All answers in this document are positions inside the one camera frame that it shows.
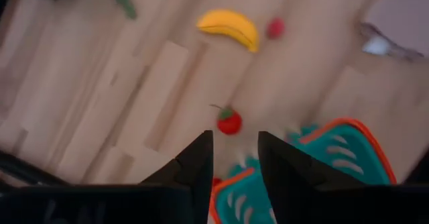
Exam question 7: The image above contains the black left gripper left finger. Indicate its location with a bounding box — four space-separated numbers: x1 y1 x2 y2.
139 129 215 224

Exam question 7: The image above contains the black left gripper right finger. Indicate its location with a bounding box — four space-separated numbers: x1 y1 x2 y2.
257 131 365 224

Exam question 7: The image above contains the red toy tomato green stem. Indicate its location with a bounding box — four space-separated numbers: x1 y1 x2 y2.
210 103 243 136

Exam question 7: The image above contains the yellow toy banana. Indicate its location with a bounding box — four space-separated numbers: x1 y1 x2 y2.
196 9 261 53

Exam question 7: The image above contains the red toy strawberry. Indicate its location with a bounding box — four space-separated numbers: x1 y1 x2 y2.
266 17 286 40

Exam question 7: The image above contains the grey desk foot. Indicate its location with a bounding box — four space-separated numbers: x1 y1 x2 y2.
357 21 426 62

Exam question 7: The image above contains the black aluminium table frame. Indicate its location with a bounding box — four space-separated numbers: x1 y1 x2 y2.
0 149 70 188

